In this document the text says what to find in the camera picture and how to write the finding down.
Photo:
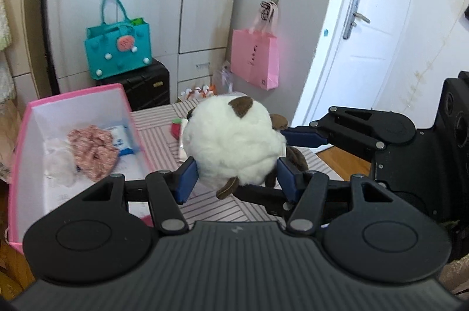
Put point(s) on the black suitcase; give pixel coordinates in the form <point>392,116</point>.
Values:
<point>146,87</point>

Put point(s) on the white green fluffy cardigan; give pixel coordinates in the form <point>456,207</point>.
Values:
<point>5,76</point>

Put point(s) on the grey white wardrobe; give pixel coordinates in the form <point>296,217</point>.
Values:
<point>154,3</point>

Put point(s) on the pink shopping bag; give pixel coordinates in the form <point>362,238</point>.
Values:
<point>252,58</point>

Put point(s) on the white door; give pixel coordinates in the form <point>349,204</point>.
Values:
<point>373,21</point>

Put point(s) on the blue white wipes packet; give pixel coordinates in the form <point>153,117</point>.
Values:
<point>121,138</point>

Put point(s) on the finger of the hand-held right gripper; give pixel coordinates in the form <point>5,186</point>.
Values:
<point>304,136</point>
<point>256,193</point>

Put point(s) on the teal felt tote bag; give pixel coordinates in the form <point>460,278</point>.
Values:
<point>102,43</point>

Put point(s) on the red strawberry plush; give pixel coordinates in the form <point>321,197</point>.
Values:
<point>177,129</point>

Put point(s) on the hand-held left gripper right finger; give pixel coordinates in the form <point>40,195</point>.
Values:
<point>287,179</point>

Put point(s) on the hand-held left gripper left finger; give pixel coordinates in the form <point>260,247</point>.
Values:
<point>187,179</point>

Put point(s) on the floral fabric scrunchie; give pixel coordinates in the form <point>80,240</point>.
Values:
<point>91,149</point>

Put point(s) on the pink cardboard box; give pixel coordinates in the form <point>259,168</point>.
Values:
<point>73,109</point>

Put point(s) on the white brown cat plush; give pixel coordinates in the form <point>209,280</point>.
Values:
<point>231,142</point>

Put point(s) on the clear plastic bag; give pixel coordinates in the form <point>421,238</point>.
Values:
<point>226,76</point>

